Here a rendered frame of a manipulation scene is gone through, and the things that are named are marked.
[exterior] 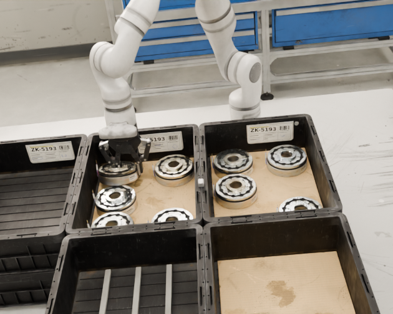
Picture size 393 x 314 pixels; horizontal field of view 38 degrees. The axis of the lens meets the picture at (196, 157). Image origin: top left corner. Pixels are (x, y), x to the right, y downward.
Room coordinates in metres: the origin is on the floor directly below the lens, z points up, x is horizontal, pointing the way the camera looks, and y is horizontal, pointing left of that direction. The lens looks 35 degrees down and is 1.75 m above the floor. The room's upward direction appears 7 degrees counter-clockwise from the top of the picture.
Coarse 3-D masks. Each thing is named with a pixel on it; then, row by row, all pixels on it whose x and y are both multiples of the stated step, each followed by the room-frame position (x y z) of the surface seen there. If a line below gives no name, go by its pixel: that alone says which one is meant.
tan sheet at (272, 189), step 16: (256, 160) 1.25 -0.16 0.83; (256, 176) 1.18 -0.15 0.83; (272, 176) 1.18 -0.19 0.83; (304, 176) 1.16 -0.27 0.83; (272, 192) 1.11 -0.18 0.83; (288, 192) 1.11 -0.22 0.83; (304, 192) 1.10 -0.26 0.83; (224, 208) 1.07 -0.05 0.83; (256, 208) 1.06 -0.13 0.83; (272, 208) 1.05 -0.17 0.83
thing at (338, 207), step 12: (228, 120) 1.31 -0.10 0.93; (240, 120) 1.31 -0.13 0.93; (252, 120) 1.30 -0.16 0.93; (264, 120) 1.29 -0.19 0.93; (276, 120) 1.29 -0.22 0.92; (312, 120) 1.27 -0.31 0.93; (204, 132) 1.27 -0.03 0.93; (312, 132) 1.21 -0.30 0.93; (204, 144) 1.21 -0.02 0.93; (204, 156) 1.16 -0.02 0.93; (324, 156) 1.10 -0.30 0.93; (204, 168) 1.13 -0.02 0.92; (324, 168) 1.06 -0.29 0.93; (204, 180) 1.06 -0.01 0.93; (204, 192) 1.02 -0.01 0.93; (336, 192) 0.97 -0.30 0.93; (204, 204) 0.98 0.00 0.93; (336, 204) 0.93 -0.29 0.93; (204, 216) 0.94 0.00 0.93; (228, 216) 0.93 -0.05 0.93; (240, 216) 0.93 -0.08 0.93; (252, 216) 0.92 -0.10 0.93; (264, 216) 0.92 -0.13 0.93; (276, 216) 0.91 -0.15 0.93
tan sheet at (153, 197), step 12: (144, 168) 1.28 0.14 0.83; (144, 180) 1.22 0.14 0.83; (156, 180) 1.22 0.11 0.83; (192, 180) 1.20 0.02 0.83; (144, 192) 1.17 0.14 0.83; (156, 192) 1.17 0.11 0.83; (168, 192) 1.16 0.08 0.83; (180, 192) 1.16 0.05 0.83; (192, 192) 1.15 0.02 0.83; (144, 204) 1.12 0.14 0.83; (156, 204) 1.12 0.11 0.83; (168, 204) 1.11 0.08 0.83; (180, 204) 1.11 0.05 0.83; (192, 204) 1.10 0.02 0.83; (96, 216) 1.10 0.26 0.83; (132, 216) 1.08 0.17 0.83; (144, 216) 1.08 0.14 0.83
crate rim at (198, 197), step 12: (144, 132) 1.31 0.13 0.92; (84, 156) 1.22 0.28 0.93; (84, 168) 1.17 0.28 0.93; (72, 204) 1.03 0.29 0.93; (72, 216) 0.99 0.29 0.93; (72, 228) 0.95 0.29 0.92; (84, 228) 0.94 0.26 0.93; (96, 228) 0.94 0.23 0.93; (108, 228) 0.94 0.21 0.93; (120, 228) 0.93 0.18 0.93; (132, 228) 0.93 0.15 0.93
